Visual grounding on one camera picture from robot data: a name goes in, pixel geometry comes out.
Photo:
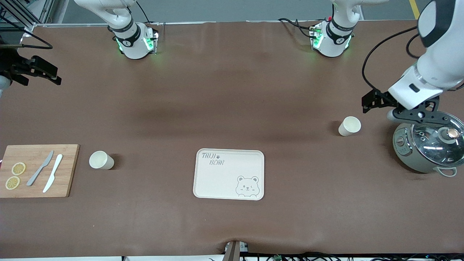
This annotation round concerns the grey plastic knife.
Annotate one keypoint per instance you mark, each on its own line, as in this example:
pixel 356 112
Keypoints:
pixel 34 176

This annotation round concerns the white plastic knife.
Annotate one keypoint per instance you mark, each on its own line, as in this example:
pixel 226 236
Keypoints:
pixel 55 168

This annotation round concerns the bamboo cutting board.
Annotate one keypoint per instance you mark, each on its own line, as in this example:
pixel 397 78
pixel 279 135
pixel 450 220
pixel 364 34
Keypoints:
pixel 67 170

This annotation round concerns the lemon slice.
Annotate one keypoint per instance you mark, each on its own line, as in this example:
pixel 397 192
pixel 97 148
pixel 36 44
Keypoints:
pixel 12 182
pixel 18 168

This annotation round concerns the grey-green cooking pot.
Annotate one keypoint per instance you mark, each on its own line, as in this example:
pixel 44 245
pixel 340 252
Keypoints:
pixel 407 154

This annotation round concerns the black left camera mount bracket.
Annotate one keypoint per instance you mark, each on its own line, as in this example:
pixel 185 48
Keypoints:
pixel 422 115

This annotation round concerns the white IKEA cup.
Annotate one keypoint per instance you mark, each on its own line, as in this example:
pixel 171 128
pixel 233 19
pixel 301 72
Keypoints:
pixel 99 160
pixel 349 126

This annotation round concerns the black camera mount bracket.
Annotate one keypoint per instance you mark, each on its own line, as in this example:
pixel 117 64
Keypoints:
pixel 422 115
pixel 9 61

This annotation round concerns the glass pot lid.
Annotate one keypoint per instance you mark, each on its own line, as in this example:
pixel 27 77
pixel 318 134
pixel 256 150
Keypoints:
pixel 431 145

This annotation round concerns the metal table edge bracket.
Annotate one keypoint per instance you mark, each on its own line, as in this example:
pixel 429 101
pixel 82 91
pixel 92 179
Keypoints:
pixel 235 252

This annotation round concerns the aluminium frame with struts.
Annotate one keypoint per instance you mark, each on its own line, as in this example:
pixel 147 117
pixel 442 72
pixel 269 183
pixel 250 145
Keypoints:
pixel 45 11

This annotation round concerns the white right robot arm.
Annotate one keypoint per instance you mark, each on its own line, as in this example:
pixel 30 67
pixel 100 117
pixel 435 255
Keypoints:
pixel 108 11

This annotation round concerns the black right camera mount bracket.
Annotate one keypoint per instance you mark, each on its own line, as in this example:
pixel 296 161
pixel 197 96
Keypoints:
pixel 9 61

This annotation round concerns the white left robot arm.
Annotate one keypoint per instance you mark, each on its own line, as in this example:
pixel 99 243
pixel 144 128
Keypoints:
pixel 438 69

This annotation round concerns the cream bear print tray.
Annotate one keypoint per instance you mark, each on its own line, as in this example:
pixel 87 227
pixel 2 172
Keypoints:
pixel 221 181

